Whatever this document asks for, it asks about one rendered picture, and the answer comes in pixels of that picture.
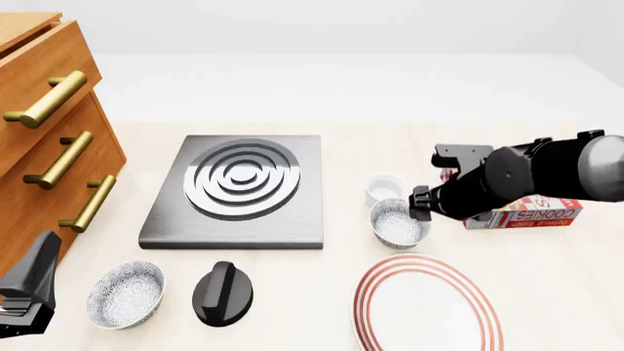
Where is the brass drawer handle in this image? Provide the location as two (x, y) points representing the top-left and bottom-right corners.
(58, 174), (118, 234)
(3, 70), (89, 130)
(22, 130), (95, 190)

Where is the round black stove knob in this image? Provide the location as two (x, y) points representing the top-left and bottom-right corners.
(191, 260), (255, 328)

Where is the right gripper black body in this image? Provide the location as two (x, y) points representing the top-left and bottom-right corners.
(408, 184), (440, 222)

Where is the large wooden drawer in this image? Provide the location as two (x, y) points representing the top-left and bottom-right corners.
(0, 20), (103, 178)

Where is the small white ramekin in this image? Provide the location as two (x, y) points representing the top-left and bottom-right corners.
(365, 174), (407, 208)

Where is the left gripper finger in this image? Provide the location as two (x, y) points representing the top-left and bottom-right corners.
(0, 229), (63, 309)

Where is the red white cookies box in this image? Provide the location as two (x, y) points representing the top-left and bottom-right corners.
(462, 194), (585, 231)

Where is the patterned black white bowl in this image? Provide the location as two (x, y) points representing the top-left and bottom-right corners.
(86, 260), (166, 331)
(369, 197), (433, 252)

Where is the white plate with red rings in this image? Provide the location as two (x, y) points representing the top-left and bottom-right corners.
(352, 252), (505, 351)

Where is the wooden cabinet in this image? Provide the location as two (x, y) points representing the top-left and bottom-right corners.
(0, 12), (128, 279)

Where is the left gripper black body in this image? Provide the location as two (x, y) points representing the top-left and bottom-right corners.
(0, 287), (57, 338)

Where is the flat black stove plate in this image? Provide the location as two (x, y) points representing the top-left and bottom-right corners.
(137, 134), (326, 252)

